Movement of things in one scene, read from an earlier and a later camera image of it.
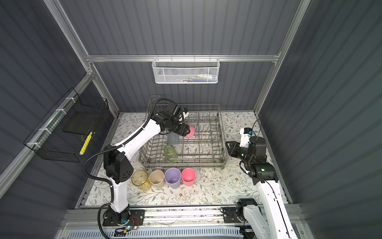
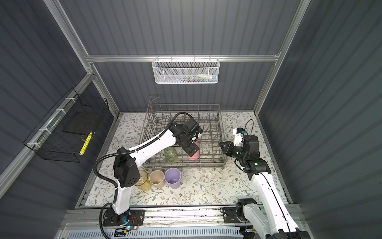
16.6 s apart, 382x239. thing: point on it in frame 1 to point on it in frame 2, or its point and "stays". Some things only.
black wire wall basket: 64,135 stays
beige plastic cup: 156,179 stays
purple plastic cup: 172,176 stays
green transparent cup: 170,154 stays
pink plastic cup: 188,176 to 196,156
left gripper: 184,129 to 192,149
